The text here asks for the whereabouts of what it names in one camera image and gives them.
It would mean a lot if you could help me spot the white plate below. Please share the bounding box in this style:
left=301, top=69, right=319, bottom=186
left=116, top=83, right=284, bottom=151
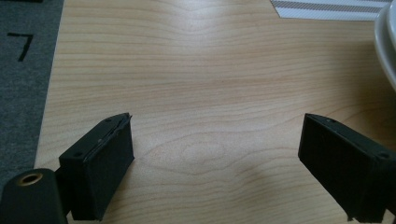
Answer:
left=374, top=8, right=396, bottom=91

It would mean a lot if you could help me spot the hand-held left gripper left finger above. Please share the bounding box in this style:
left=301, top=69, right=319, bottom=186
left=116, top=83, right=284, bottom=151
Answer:
left=58, top=112, right=135, bottom=222

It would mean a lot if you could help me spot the grey striped placemat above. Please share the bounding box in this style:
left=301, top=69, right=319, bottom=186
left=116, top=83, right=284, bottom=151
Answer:
left=269, top=0, right=394, bottom=22

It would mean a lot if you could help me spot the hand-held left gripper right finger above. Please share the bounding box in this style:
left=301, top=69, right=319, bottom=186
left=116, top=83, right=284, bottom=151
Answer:
left=297, top=112, right=396, bottom=224

